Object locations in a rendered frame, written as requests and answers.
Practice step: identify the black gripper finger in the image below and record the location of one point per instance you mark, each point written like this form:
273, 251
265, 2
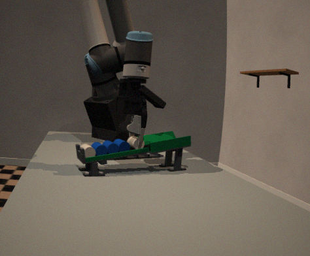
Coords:
128, 121
138, 125

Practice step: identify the blue plastic bar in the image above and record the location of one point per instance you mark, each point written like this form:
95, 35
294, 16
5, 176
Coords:
123, 145
99, 148
111, 147

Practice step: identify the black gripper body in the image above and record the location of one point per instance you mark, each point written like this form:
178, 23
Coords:
130, 101

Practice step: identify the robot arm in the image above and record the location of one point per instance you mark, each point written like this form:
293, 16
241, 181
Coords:
103, 62

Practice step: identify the tan plastic bar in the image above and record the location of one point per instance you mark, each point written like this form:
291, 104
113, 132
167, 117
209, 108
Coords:
133, 142
89, 151

